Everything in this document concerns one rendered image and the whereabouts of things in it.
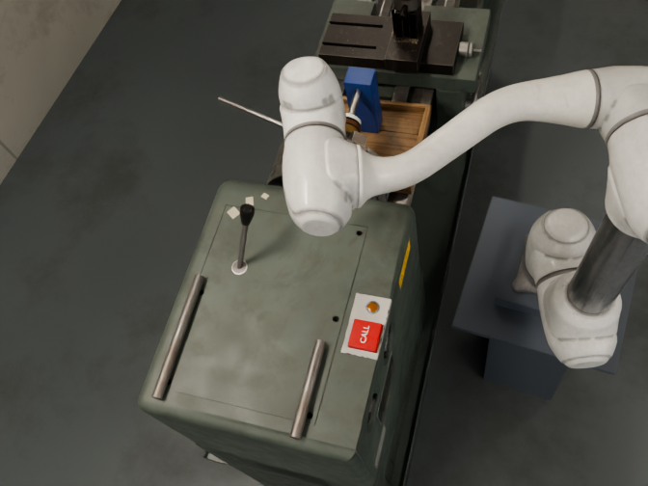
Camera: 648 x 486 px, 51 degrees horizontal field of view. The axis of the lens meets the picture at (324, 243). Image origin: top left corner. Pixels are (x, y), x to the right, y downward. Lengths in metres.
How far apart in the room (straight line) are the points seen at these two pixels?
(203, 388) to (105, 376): 1.59
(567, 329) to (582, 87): 0.63
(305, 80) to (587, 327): 0.88
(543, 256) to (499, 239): 0.34
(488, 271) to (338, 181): 1.04
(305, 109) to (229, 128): 2.31
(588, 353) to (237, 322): 0.79
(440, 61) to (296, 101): 1.10
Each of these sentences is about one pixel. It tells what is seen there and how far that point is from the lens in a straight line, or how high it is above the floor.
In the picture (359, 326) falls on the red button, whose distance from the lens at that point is 1.40.
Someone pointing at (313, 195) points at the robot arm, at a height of 1.72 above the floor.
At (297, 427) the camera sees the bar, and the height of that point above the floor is 1.28.
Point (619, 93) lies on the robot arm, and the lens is 1.24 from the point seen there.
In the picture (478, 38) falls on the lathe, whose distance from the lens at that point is 2.27.
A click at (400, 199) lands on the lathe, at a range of 2.00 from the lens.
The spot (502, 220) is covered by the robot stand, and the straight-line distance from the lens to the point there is 2.09.
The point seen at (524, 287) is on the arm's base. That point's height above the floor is 0.82.
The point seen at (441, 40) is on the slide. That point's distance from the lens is 2.21.
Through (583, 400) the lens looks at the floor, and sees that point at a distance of 2.70.
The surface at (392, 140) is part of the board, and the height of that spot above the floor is 0.89.
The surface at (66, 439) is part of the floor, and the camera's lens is 3.02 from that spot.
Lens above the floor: 2.57
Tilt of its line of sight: 61 degrees down
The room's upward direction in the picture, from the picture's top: 20 degrees counter-clockwise
